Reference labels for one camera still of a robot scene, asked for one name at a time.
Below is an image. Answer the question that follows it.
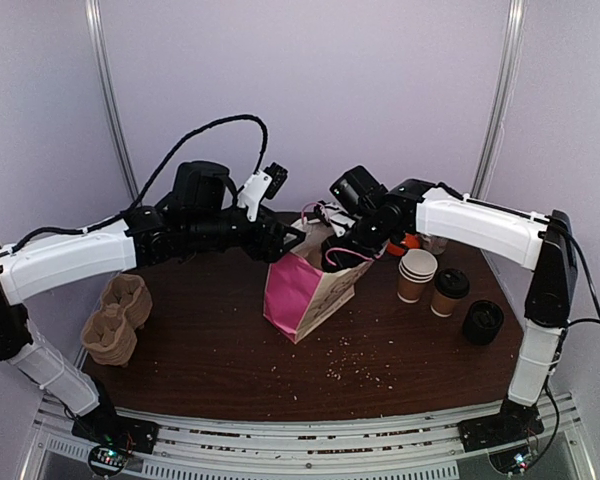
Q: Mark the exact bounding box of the orange plastic bowl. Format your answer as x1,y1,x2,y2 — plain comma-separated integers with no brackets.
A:
386,234,421,257

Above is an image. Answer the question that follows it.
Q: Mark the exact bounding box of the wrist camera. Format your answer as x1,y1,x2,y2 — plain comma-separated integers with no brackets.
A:
237,163,288,222
313,200,357,237

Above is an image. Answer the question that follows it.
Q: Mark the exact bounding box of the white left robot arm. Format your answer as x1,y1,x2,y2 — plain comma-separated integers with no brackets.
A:
0,161,304,444

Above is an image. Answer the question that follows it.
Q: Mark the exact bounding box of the black cup lid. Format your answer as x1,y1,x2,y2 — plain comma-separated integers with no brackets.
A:
434,268,470,299

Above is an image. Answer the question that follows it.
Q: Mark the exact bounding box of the single brown paper cup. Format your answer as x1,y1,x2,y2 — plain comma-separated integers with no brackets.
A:
430,288,462,318

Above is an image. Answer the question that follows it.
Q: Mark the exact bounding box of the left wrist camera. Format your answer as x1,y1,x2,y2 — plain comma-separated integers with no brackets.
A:
237,163,288,222

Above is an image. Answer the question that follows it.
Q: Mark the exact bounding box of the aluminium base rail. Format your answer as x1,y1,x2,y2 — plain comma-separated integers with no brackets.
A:
16,394,597,479

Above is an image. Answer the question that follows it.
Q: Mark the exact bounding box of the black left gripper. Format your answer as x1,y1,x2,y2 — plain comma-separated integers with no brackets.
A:
186,203,306,263

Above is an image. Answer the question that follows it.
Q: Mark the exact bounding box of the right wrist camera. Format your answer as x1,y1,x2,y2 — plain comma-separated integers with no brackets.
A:
313,200,357,237

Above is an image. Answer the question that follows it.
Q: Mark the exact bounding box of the stack of pulp cup carriers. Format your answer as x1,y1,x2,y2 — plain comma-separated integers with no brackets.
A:
81,274,153,367

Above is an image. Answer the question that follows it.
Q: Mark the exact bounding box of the aluminium frame post left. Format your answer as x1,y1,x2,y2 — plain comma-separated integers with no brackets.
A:
85,0,139,200

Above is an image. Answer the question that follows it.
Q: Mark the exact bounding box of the aluminium frame post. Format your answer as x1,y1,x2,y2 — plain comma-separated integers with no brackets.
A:
85,0,139,200
471,0,528,199

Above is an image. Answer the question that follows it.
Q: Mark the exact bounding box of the stack of black cup lids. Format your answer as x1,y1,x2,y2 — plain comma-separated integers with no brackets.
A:
462,300,504,346

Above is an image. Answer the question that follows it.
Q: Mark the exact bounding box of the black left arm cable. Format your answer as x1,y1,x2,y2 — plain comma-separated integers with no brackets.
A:
0,114,271,261

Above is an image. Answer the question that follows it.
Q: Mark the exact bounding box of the stack of brown paper cups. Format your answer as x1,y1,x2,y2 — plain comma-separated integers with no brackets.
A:
397,249,438,304

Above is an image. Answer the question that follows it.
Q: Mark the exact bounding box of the white pink paper bag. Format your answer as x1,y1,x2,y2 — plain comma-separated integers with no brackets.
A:
263,202,379,344

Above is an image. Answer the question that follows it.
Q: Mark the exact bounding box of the aluminium frame post right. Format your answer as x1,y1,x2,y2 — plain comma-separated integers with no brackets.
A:
471,0,528,199

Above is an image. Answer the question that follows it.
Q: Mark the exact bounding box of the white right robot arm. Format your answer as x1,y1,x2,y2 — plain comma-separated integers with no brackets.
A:
323,165,578,442

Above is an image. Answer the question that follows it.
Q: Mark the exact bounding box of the white ceramic mug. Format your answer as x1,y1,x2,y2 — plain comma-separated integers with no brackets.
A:
419,234,448,256

